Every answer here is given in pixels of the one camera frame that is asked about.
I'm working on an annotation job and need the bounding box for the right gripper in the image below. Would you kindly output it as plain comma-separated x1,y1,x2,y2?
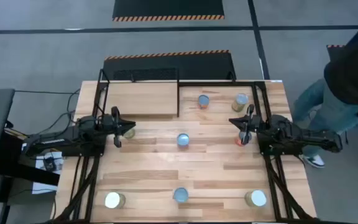
228,104,263,146

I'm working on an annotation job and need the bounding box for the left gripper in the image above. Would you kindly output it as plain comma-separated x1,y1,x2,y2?
103,106,137,148

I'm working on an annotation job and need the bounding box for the small red orange can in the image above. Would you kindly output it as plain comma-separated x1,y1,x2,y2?
234,130,253,147

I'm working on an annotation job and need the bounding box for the large yellow-green can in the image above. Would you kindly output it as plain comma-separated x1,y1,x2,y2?
231,92,249,113

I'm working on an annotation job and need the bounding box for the small teal orange can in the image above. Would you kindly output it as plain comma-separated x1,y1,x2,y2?
197,94,210,110

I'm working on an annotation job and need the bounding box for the small pink colourful can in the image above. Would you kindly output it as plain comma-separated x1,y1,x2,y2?
177,133,190,147

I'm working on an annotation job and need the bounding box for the pink orange fruit can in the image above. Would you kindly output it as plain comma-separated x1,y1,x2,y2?
244,189,268,208

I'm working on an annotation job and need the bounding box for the green can with red print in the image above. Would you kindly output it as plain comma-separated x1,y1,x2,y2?
173,187,190,204

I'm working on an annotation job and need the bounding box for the wooden shelf board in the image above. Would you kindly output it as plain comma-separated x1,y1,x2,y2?
103,81,179,119

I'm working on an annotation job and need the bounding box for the black mesh panel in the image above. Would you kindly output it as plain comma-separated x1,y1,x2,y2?
112,67,179,81

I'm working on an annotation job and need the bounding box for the black mat with striped edge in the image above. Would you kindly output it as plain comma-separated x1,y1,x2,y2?
112,0,226,22
326,44,347,63
102,49,237,82

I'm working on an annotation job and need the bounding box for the green pears can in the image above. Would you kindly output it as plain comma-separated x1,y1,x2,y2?
104,191,127,210

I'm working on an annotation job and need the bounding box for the small black device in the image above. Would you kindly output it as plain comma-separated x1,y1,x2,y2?
43,155,58,171

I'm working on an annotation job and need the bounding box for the person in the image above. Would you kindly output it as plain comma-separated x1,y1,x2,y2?
291,11,358,169

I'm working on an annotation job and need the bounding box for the white paper sheet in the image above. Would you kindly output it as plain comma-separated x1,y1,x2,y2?
31,151,64,195

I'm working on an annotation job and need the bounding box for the dark equipment stand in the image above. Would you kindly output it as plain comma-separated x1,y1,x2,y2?
0,129,61,187

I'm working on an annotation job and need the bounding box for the black metal table frame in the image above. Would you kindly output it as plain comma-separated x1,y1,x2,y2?
52,68,318,224

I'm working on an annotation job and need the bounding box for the black floor cable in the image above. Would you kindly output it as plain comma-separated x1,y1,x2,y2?
14,88,82,138

